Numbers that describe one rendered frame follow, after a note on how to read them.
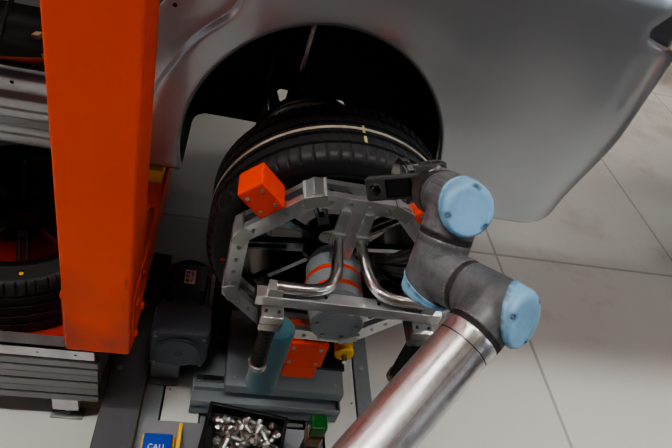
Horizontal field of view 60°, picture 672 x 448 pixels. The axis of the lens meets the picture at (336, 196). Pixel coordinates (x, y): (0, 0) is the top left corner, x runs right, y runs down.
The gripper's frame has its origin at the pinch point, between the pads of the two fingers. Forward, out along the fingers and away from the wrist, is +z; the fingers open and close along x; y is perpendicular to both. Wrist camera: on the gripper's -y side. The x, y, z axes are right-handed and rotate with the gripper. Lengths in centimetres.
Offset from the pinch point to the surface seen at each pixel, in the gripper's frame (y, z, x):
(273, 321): -30.0, -5.0, -26.9
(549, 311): 106, 123, -103
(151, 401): -72, 62, -77
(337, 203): -11.9, 5.7, -6.1
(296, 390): -24, 55, -79
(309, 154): -16.3, 11.5, 5.0
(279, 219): -25.1, 9.5, -8.8
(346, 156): -8.0, 9.9, 3.6
